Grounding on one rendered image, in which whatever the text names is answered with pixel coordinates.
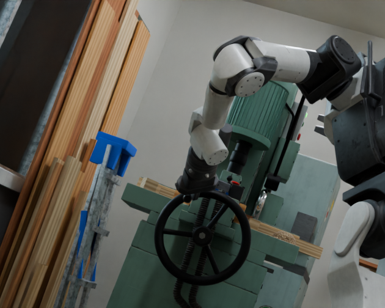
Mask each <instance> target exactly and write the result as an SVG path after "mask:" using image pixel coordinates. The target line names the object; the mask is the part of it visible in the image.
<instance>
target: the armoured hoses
mask: <svg viewBox="0 0 385 308"><path fill-rule="evenodd" d="M219 191H220V192H222V193H226V191H225V190H223V189H219ZM209 201H210V198H207V197H204V198H203V200H202V202H201V206H200V208H199V212H198V214H197V218H196V221H195V224H194V228H193V230H192V232H193V231H194V229H195V228H196V227H198V226H201V225H202V223H203V221H204V217H205V214H206V211H207V208H208V204H209ZM215 202H216V203H215V205H214V209H213V212H212V216H211V219H210V221H211V220H212V219H213V218H214V217H215V216H216V214H217V213H218V211H219V210H220V209H221V207H222V204H223V203H222V202H220V201H218V200H216V201H215ZM216 225H217V223H216V224H215V225H214V227H213V228H212V230H211V232H212V234H213V236H214V234H215V233H214V232H215V228H216ZM189 239H190V240H189V242H188V243H189V244H188V246H187V248H186V252H185V256H184V258H183V260H182V261H183V262H182V264H181V267H180V269H181V270H182V271H184V272H187V270H188V267H189V264H190V260H191V257H192V255H193V251H194V248H195V245H196V244H195V242H194V241H193V238H189ZM207 257H208V256H207V253H206V252H205V249H204V247H202V251H201V253H200V257H199V261H198V264H197V268H196V272H195V274H194V275H195V276H202V273H203V271H204V267H205V263H206V260H207ZM182 284H183V281H181V280H179V279H177V280H176V283H175V285H174V286H175V287H174V289H173V291H174V292H173V294H174V299H175V301H176V302H177V304H178V305H179V306H180V307H181V308H202V306H200V305H199V303H197V301H196V296H197V295H196V294H197V292H198V288H199V286H198V285H192V286H191V288H190V293H189V298H188V299H189V303H190V304H188V303H187V302H186V301H185V300H184V299H183V298H182V296H181V288H182V286H183V285H182ZM189 305H190V306H189Z"/></svg>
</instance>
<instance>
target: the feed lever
mask: <svg viewBox="0 0 385 308"><path fill-rule="evenodd" d="M305 99H306V98H305V96H304V95H303V94H302V97H301V100H300V102H299V106H298V108H297V111H296V114H295V117H294V119H293V122H292V125H291V127H290V131H289V132H288V136H287V138H286V141H285V144H284V147H283V149H282V152H281V154H280V157H279V160H278V163H277V166H276V169H275V171H274V173H273V174H272V173H268V176H267V178H266V182H265V184H264V188H267V189H268V190H267V192H268V193H271V191H275V192H276V191H277V188H278V186H279V183H280V181H281V176H278V175H277V174H278V171H279V169H280V166H281V164H282V160H283V158H284V155H285V152H286V150H287V147H288V144H289V142H290V139H291V136H292V134H293V130H294V129H295V125H296V123H297V120H298V117H299V114H300V112H301V109H302V107H303V104H304V101H305Z"/></svg>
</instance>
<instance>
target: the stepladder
mask: <svg viewBox="0 0 385 308"><path fill-rule="evenodd" d="M95 139H96V140H97V143H96V145H95V148H94V150H93V152H92V155H91V157H90V160H89V161H90V162H91V163H95V164H97V165H98V166H97V169H96V171H95V175H94V178H93V181H92V185H91V187H90V191H89V195H88V197H87V200H86V204H85V207H84V210H82V211H81V218H80V222H79V226H78V229H77V232H76V236H75V239H74V242H73V246H72V248H71V252H70V255H69V258H68V262H67V265H66V267H65V271H64V275H63V277H62V281H61V283H60V287H59V291H58V293H57V296H56V300H55V303H54V306H53V308H61V307H62V303H63V300H64V297H65V294H66V291H67V287H68V283H69V281H70V287H69V290H68V294H67V299H66V302H65V306H64V308H75V304H76V299H77V296H78V292H79V288H80V286H82V287H84V288H83V291H82V296H81V300H80V304H79V308H86V306H87V301H88V298H89V293H90V289H91V288H94V289H95V287H96V285H97V284H96V283H94V282H95V272H96V266H97V262H98V257H99V254H100V249H101V245H102V242H103V237H104V236H106V237H108V235H109V233H110V232H109V231H107V230H106V225H107V221H108V217H109V212H110V209H111V205H112V200H113V197H114V193H115V190H116V185H118V186H120V185H121V184H122V181H121V180H120V179H118V177H119V176H120V177H123V176H124V174H125V171H126V169H127V167H128V164H129V162H130V159H131V157H134V156H135V154H136V152H137V149H136V148H135V147H134V146H133V145H132V144H131V143H130V142H129V141H128V140H125V139H122V138H119V137H116V136H113V135H110V134H108V133H104V132H102V131H99V132H98V133H97V136H96V138H95ZM102 211H103V212H102ZM101 214H102V215H101ZM100 217H101V220H100ZM90 251H91V254H90ZM89 255H90V264H89V269H88V272H87V276H86V279H85V278H83V275H84V272H85V268H86V265H87V261H88V258H89ZM75 262H76V264H75ZM74 265H75V268H74ZM73 268H74V272H73V275H72V271H73Z"/></svg>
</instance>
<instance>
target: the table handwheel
mask: <svg viewBox="0 0 385 308"><path fill-rule="evenodd" d="M183 196H184V195H183V194H179V195H177V196H175V197H174V198H173V199H172V200H171V201H169V202H168V203H167V205H166V206H165V207H164V208H163V210H162V211H161V213H160V214H159V217H158V219H157V222H156V226H155V233H154V242H155V249H156V253H157V255H158V257H159V259H160V261H161V263H162V264H163V266H164V267H165V269H167V270H168V272H170V273H171V275H173V276H174V277H176V278H177V279H179V280H181V281H183V282H186V283H187V284H191V285H199V286H206V285H214V284H218V283H220V282H223V281H225V280H227V279H228V278H230V277H231V276H233V275H234V274H235V273H236V272H237V271H238V270H239V269H240V268H241V266H242V265H243V263H244V262H245V260H246V258H247V256H248V253H249V250H250V246H251V227H250V224H249V221H248V218H247V216H246V214H245V212H244V211H243V209H242V208H241V207H240V205H239V204H238V203H237V202H236V201H235V200H234V199H232V198H231V197H230V196H228V195H226V194H225V193H223V192H220V191H217V190H214V191H207V192H201V193H200V195H199V197H207V198H211V199H215V200H218V201H220V202H222V203H224V205H223V206H222V207H221V209H220V210H219V211H218V213H217V214H216V216H215V217H214V218H213V219H212V220H211V221H210V223H209V224H208V225H207V226H203V225H202V226H198V227H196V228H195V229H194V231H193V232H187V231H181V230H172V229H165V225H166V222H167V219H168V218H169V216H170V215H171V213H172V212H173V211H174V210H175V209H176V208H177V207H178V206H179V205H180V204H182V203H183V202H184V201H183ZM228 208H230V209H231V210H232V211H233V212H234V214H235V215H236V217H237V218H238V221H239V223H240V226H241V233H242V241H241V247H240V251H239V253H238V255H237V257H236V258H235V260H234V261H233V262H232V263H231V264H230V265H229V266H228V267H227V268H226V269H225V270H223V271H221V272H220V270H219V268H218V266H217V264H216V261H215V258H214V257H213V253H212V251H211V248H210V245H209V244H210V243H211V242H212V239H213V234H212V232H211V230H212V228H213V227H214V226H215V224H216V223H217V222H218V220H219V218H220V217H221V216H222V215H223V214H224V212H225V211H226V210H227V209H228ZM164 234H168V235H177V236H182V237H189V238H192V239H193V241H194V242H195V243H196V244H197V245H198V246H200V247H204V249H205V252H206V253H207V256H208V258H209V261H210V263H211V266H212V268H213V271H214V275H211V276H195V275H192V274H188V273H186V272H184V271H182V270H181V269H180V268H178V267H177V266H176V265H175V264H174V263H173V262H172V261H171V259H170V258H169V256H168V254H167V252H166V249H165V247H164V238H163V236H164Z"/></svg>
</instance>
